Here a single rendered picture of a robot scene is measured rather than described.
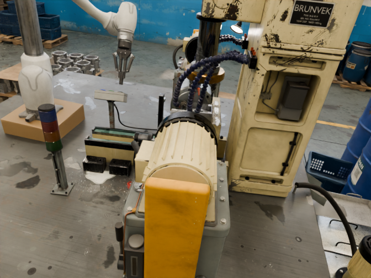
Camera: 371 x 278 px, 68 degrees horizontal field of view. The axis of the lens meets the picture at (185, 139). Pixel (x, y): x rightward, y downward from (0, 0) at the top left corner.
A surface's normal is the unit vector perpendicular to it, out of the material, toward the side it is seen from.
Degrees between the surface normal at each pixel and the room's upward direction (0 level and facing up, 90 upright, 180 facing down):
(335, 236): 0
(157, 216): 90
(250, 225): 0
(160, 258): 90
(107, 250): 0
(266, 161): 90
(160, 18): 90
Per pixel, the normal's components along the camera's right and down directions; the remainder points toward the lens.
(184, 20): -0.22, 0.50
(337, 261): 0.09, -0.84
